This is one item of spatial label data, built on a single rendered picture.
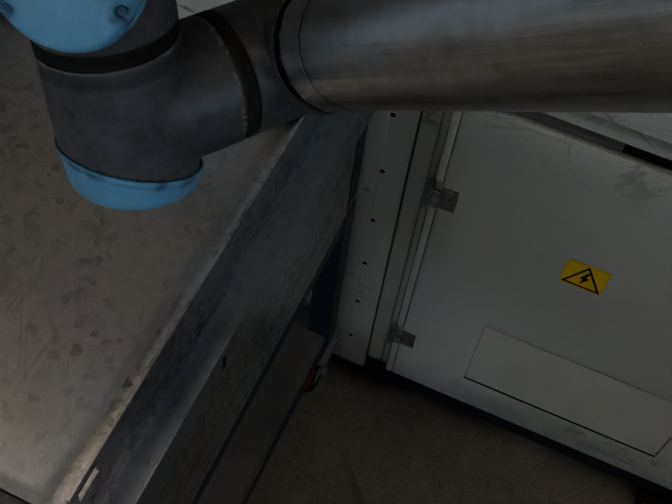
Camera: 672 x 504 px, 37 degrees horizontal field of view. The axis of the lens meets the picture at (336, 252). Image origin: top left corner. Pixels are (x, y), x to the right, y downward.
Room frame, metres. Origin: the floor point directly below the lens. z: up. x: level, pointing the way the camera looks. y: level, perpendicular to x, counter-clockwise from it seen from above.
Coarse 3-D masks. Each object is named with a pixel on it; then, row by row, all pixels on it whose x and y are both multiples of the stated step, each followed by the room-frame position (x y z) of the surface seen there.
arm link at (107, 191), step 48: (144, 48) 0.41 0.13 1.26; (192, 48) 0.45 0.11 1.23; (48, 96) 0.40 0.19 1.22; (96, 96) 0.39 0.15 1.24; (144, 96) 0.40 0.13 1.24; (192, 96) 0.42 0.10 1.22; (240, 96) 0.43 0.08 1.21; (96, 144) 0.38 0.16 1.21; (144, 144) 0.39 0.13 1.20; (192, 144) 0.40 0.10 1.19; (96, 192) 0.37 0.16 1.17; (144, 192) 0.37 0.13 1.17
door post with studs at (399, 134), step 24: (408, 120) 0.89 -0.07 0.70; (384, 144) 0.89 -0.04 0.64; (408, 144) 0.89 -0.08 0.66; (384, 168) 0.89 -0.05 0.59; (384, 192) 0.89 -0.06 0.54; (384, 216) 0.89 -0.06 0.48; (384, 240) 0.89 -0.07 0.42; (384, 264) 0.88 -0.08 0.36; (360, 288) 0.89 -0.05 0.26; (360, 312) 0.89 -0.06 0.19; (360, 336) 0.89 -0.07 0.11; (360, 360) 0.89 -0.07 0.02
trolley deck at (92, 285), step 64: (0, 64) 0.75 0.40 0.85; (0, 128) 0.66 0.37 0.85; (0, 192) 0.58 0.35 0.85; (64, 192) 0.59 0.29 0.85; (192, 192) 0.62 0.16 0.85; (320, 192) 0.66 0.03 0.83; (0, 256) 0.51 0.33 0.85; (64, 256) 0.52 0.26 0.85; (128, 256) 0.53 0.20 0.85; (192, 256) 0.54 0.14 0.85; (256, 256) 0.55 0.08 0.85; (0, 320) 0.44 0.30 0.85; (64, 320) 0.45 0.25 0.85; (128, 320) 0.46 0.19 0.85; (256, 320) 0.50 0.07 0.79; (0, 384) 0.37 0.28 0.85; (64, 384) 0.38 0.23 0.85; (192, 384) 0.40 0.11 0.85; (0, 448) 0.31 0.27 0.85; (64, 448) 0.32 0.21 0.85
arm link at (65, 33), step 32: (0, 0) 0.40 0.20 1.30; (32, 0) 0.40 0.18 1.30; (64, 0) 0.40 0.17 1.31; (96, 0) 0.40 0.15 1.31; (128, 0) 0.40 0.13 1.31; (160, 0) 0.43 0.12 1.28; (32, 32) 0.39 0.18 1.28; (64, 32) 0.39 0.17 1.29; (96, 32) 0.39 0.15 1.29; (128, 32) 0.41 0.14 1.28; (160, 32) 0.42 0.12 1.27
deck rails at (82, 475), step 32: (288, 128) 0.72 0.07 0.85; (320, 128) 0.72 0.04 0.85; (288, 160) 0.65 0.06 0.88; (256, 192) 0.58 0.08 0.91; (224, 224) 0.58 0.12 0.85; (256, 224) 0.57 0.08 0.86; (224, 256) 0.51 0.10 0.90; (192, 288) 0.50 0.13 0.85; (224, 288) 0.50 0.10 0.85; (192, 320) 0.45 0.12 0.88; (160, 352) 0.39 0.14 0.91; (128, 384) 0.39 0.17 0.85; (160, 384) 0.39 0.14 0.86; (128, 416) 0.34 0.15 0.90; (96, 448) 0.32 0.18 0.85; (128, 448) 0.33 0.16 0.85; (64, 480) 0.29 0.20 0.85; (96, 480) 0.28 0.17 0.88
